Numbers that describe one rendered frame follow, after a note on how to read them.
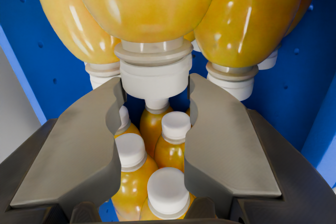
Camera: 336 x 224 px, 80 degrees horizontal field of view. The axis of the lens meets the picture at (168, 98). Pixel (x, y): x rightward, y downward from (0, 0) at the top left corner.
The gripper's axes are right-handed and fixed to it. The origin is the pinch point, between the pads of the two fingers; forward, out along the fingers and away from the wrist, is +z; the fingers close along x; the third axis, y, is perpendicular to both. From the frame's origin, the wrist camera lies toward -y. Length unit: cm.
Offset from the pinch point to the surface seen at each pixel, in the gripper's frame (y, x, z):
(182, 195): 11.0, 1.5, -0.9
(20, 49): -0.1, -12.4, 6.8
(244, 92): 2.9, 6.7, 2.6
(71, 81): 5.8, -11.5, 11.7
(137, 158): 12.0, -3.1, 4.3
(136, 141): 11.2, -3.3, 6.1
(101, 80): 1.9, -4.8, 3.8
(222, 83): 2.1, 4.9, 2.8
